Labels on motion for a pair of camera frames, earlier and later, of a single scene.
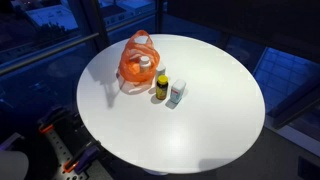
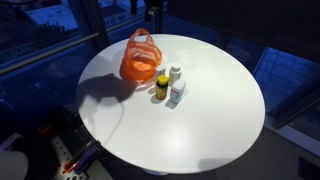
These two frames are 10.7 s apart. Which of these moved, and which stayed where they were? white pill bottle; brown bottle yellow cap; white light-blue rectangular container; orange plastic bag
Moved: white pill bottle
Stayed: brown bottle yellow cap; white light-blue rectangular container; orange plastic bag
